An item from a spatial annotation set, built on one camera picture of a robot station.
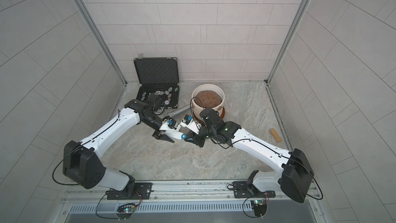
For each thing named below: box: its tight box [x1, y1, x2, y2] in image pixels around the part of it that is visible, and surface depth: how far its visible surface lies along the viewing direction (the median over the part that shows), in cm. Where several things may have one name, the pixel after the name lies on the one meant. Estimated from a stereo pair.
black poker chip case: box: [133, 56, 180, 109], surface depth 108 cm
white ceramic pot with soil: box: [191, 83, 226, 116], surface depth 96 cm
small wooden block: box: [269, 128, 283, 143], surface depth 91 cm
